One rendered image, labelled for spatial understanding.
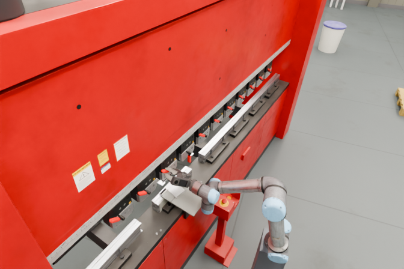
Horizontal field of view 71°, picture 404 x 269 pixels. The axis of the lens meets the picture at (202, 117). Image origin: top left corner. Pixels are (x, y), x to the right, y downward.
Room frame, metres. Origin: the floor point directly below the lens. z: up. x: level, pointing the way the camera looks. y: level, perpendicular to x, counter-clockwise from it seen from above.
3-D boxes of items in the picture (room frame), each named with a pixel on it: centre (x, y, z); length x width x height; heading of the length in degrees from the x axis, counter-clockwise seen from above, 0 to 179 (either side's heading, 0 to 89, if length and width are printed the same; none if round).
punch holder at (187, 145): (1.41, 0.12, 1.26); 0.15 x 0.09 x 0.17; 148
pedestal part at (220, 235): (1.35, -0.21, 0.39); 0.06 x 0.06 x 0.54; 60
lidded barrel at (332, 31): (6.16, -2.78, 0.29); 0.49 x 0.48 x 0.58; 163
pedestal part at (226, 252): (1.34, -0.24, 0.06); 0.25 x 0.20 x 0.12; 60
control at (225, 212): (1.35, -0.21, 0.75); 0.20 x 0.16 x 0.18; 150
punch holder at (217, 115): (1.75, -0.09, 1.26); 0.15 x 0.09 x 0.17; 148
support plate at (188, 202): (1.18, 0.09, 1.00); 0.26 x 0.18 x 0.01; 58
